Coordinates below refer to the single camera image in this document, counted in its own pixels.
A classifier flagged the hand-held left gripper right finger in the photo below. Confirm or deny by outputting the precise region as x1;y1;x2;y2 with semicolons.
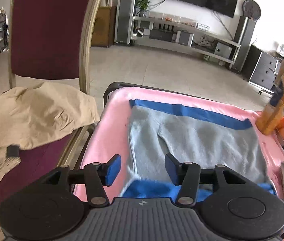
164;153;251;207

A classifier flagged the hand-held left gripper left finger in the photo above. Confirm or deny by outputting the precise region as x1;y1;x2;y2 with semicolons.
38;154;122;207

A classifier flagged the light blue knit sweater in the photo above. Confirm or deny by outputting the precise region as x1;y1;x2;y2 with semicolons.
125;105;270;190

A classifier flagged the blue garment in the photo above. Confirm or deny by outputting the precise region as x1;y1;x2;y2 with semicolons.
120;99;276;205

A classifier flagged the pink blanket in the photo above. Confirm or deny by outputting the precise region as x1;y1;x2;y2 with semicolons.
73;87;284;241

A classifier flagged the black table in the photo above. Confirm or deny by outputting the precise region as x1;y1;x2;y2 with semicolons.
103;81;157;109

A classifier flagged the beige garment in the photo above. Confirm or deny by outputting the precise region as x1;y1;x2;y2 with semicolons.
0;82;101;194

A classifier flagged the orange juice bottle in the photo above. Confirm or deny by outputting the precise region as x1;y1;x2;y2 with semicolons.
255;66;284;135

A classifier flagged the grey subwoofer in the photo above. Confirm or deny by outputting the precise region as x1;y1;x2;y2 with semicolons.
214;42;233;59

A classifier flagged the small grey speaker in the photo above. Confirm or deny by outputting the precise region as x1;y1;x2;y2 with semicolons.
176;30;194;47

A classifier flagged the black receiver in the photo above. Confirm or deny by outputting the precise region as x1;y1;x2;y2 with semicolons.
149;29;177;41

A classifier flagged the black drawer cabinet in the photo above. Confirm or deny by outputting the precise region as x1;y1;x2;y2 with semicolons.
242;44;283;94

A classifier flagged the wooden cabinet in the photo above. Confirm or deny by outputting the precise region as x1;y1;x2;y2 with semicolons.
91;6;117;48

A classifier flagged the tall grey speaker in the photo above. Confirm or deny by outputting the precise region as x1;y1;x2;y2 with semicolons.
231;16;257;71
114;0;139;45

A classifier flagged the grey television stand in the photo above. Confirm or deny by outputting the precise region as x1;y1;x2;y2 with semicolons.
130;16;241;69

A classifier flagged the maroon banquet chair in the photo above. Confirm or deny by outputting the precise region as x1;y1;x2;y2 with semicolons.
0;0;107;220

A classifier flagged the green potted plant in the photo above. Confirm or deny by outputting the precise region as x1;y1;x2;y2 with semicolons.
135;0;153;17

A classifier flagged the dark round plate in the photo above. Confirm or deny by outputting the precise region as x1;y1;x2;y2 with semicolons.
243;0;262;20

